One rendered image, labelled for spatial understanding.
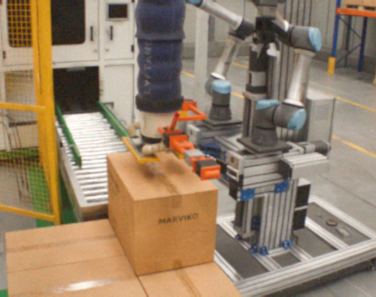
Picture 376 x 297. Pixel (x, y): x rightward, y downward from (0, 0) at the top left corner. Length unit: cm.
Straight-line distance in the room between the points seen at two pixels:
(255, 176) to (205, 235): 47
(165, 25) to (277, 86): 85
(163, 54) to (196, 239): 87
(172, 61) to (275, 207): 125
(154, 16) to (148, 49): 15
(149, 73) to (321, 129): 123
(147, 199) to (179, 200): 15
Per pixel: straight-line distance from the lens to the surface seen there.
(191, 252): 221
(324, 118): 282
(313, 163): 251
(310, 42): 235
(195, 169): 170
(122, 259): 230
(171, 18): 202
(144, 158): 207
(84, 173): 333
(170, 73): 206
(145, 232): 206
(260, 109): 238
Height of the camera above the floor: 182
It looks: 19 degrees down
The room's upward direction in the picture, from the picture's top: 2 degrees clockwise
